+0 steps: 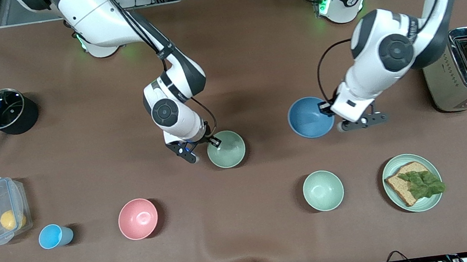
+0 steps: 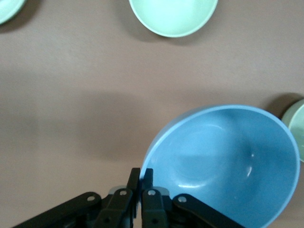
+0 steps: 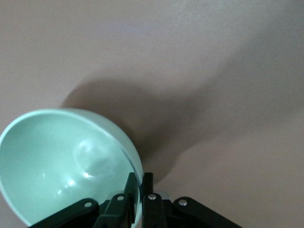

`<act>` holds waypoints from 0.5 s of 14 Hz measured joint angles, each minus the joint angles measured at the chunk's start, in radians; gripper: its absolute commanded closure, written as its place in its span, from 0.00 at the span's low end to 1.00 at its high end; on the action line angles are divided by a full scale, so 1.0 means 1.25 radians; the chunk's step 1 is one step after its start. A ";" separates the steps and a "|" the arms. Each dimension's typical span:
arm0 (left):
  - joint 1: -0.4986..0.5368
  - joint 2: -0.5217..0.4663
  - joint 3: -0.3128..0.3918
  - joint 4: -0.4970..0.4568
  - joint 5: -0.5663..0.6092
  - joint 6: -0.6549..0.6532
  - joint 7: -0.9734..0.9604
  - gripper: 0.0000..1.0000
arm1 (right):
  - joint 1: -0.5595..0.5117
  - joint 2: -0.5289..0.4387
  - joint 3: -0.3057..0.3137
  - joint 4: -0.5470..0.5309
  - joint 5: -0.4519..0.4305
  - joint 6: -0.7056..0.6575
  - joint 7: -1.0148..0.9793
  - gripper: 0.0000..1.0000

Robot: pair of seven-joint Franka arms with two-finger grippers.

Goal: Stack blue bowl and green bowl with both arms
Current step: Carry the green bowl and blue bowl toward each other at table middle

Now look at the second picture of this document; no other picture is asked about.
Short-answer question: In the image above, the sage green bowl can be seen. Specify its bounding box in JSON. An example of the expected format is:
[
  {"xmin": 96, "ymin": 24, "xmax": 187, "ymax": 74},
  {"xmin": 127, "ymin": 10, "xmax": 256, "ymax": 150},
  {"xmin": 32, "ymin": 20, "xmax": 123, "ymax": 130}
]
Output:
[{"xmin": 281, "ymin": 99, "xmax": 304, "ymax": 163}]

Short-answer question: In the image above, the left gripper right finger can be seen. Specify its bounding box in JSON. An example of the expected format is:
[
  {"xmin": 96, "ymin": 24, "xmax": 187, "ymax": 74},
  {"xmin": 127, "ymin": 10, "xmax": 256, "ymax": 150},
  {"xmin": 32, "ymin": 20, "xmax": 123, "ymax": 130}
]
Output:
[{"xmin": 141, "ymin": 168, "xmax": 245, "ymax": 228}]

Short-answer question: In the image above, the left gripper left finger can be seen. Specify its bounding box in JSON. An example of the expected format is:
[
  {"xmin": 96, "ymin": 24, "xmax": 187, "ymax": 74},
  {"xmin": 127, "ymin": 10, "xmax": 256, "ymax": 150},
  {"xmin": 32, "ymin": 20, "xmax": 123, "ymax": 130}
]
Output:
[{"xmin": 14, "ymin": 167, "xmax": 141, "ymax": 228}]

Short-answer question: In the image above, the mint green plate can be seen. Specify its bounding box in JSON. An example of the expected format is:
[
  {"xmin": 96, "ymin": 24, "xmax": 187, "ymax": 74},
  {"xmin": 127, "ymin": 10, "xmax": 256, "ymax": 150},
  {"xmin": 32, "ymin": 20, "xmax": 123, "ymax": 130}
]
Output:
[{"xmin": 0, "ymin": 0, "xmax": 27, "ymax": 25}]

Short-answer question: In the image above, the blue bowl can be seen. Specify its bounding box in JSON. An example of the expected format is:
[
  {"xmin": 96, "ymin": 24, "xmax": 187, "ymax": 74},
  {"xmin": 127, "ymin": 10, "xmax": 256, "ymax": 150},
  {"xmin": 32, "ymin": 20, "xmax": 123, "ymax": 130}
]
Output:
[{"xmin": 140, "ymin": 104, "xmax": 301, "ymax": 228}]

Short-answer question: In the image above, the pale mint green bowl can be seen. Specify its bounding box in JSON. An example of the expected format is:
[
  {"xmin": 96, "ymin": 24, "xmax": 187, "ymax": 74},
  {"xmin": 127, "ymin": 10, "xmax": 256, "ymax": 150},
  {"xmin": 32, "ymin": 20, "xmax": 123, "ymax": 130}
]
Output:
[{"xmin": 128, "ymin": 0, "xmax": 219, "ymax": 38}]

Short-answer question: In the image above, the brown table cloth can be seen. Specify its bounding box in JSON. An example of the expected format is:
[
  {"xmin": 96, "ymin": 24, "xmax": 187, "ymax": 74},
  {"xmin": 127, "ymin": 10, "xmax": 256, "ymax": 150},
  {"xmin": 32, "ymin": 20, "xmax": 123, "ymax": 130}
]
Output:
[{"xmin": 0, "ymin": 0, "xmax": 304, "ymax": 228}]

